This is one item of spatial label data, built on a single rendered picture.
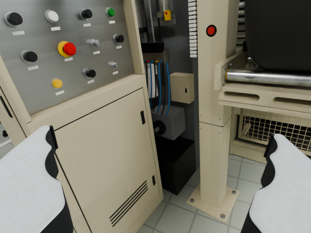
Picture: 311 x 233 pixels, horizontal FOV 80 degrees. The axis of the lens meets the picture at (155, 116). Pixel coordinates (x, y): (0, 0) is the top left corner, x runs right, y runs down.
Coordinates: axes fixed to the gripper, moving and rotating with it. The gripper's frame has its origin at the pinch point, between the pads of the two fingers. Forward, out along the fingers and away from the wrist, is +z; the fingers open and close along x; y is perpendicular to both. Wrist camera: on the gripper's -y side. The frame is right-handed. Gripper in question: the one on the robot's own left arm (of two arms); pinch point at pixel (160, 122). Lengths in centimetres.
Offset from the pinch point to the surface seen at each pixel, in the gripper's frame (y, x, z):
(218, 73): 12, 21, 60
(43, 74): 10, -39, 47
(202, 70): 15, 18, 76
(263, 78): 12, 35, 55
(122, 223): 91, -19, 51
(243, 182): 99, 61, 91
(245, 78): 13, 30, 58
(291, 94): 15, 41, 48
